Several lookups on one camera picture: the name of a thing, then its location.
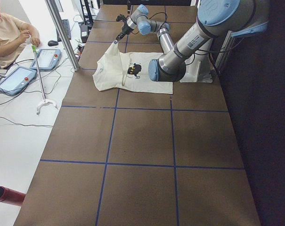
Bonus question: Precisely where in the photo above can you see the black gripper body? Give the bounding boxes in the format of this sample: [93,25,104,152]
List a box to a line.
[116,14,132,37]

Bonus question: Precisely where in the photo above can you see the cream long-sleeve cat shirt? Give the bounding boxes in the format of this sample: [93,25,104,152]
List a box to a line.
[93,42,173,94]

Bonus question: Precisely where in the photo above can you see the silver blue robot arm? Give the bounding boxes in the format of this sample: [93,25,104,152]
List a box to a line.
[113,4,174,54]
[148,0,270,82]

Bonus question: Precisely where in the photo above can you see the black keyboard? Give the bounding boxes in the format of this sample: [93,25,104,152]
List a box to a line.
[56,19,72,42]

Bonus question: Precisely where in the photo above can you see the black computer mouse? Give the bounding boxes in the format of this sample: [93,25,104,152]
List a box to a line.
[48,40,58,47]

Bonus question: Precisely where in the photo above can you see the far blue teach pendant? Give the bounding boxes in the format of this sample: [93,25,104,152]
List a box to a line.
[33,48,61,71]

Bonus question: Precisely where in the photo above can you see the blue teach pendant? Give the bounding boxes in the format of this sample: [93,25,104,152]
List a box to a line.
[33,48,61,71]
[0,66,37,96]

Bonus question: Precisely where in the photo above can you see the metal reacher grabber tool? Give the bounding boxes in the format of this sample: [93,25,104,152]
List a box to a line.
[32,45,58,115]

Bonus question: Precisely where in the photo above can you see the seated person beige shirt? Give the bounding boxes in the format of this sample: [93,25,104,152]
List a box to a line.
[0,11,41,69]

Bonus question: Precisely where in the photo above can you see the near blue teach pendant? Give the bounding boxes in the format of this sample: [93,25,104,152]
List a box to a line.
[0,66,37,96]

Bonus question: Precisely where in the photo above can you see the red cylinder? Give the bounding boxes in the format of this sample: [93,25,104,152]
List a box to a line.
[0,186,26,206]

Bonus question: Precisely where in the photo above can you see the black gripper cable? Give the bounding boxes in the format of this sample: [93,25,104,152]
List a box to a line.
[147,12,169,29]

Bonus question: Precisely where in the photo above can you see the aluminium frame post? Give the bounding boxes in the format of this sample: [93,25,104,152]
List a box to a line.
[45,0,80,72]

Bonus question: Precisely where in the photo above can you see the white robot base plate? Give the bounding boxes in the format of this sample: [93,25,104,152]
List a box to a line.
[180,40,212,83]

